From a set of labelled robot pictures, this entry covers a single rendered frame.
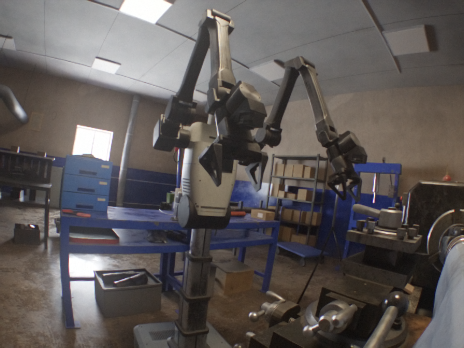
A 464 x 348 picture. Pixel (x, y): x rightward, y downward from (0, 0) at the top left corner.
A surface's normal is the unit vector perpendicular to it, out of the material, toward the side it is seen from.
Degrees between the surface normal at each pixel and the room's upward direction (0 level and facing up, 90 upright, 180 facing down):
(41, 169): 90
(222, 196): 90
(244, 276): 90
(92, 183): 90
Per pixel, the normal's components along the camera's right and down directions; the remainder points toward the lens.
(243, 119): -0.84, -0.14
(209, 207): 0.53, 0.04
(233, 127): 0.52, -0.47
